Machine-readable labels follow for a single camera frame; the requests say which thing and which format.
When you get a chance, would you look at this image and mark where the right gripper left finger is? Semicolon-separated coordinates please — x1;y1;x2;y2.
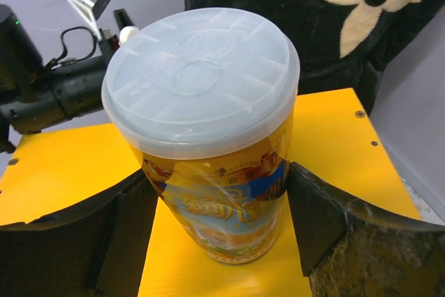
1;170;158;296

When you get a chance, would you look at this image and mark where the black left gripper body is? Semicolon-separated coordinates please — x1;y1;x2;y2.
1;8;119;153

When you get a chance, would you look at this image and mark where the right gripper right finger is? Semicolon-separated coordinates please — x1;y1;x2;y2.
286;163;444;296

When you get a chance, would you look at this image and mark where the orange blue lidded can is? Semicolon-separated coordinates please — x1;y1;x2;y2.
102;8;300;264

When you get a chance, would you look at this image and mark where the black floral plush pillow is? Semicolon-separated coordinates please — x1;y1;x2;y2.
184;0;444;112

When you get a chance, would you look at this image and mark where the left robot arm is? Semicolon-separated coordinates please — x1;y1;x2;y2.
1;4;119;153

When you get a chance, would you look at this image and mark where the yellow wooden shelf box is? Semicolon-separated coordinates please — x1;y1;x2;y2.
0;87;423;297

